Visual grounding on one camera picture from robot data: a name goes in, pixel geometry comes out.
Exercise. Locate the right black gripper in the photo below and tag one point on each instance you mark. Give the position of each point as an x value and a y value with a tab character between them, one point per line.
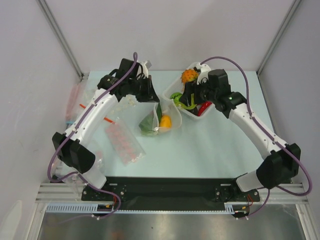
194	90

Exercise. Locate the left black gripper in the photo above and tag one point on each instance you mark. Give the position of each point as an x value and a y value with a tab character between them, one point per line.
150	95

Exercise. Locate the clear white-dotted zip bag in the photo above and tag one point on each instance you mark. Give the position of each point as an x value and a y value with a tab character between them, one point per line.
164	107

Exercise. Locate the green toy bell pepper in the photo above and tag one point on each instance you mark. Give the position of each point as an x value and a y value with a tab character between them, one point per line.
147	126

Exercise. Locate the yellow toy lemon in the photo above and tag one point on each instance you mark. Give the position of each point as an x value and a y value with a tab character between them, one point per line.
165	121

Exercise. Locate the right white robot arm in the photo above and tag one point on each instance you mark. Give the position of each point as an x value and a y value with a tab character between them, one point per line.
280	160

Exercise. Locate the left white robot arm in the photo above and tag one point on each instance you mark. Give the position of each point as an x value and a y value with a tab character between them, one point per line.
71	147

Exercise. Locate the clear bag red dots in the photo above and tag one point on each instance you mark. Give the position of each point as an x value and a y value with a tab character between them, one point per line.
124	142

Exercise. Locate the clear bag pink dots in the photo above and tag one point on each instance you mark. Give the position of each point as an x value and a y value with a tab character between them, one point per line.
99	161

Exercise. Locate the orange toy pineapple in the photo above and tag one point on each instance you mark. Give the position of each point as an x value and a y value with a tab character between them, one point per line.
189	75

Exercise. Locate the white perforated plastic basket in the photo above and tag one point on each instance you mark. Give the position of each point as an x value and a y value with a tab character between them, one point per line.
178	86

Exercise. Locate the red toy chili pepper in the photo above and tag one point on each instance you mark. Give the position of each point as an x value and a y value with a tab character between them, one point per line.
203	108

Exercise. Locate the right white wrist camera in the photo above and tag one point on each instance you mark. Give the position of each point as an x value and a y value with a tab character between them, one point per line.
202	70

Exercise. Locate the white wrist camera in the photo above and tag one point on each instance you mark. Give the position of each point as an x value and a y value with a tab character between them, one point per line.
145	66
202	70

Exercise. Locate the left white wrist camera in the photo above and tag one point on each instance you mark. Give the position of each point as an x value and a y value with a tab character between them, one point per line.
145	66

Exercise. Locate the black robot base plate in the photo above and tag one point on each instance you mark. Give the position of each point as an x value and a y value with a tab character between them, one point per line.
171	194

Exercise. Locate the right aluminium frame post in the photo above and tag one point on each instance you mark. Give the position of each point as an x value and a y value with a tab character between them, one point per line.
294	7

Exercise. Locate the aluminium frame post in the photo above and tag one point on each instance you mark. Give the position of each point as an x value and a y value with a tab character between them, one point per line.
294	7
57	31

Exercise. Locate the white slotted cable duct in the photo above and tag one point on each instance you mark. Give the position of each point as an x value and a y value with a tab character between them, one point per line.
95	208

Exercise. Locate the left aluminium frame post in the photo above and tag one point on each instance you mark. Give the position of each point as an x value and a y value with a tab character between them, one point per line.
57	31

